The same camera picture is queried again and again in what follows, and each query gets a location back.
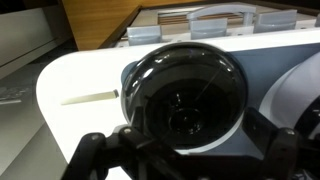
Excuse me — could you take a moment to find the grey metal cabinet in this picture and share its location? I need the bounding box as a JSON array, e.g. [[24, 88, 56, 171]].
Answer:
[[0, 6, 80, 180]]

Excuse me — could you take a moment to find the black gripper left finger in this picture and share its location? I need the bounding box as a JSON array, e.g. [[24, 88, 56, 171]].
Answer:
[[61, 105, 188, 180]]

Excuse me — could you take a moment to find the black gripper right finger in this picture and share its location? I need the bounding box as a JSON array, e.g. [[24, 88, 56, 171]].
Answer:
[[241, 106, 320, 180]]

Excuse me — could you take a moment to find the dark glass pot lid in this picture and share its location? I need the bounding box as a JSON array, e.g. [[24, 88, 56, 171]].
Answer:
[[120, 41, 249, 151]]

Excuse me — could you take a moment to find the white and black toy kitchen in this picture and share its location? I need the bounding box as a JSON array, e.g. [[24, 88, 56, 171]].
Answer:
[[35, 1, 320, 180]]

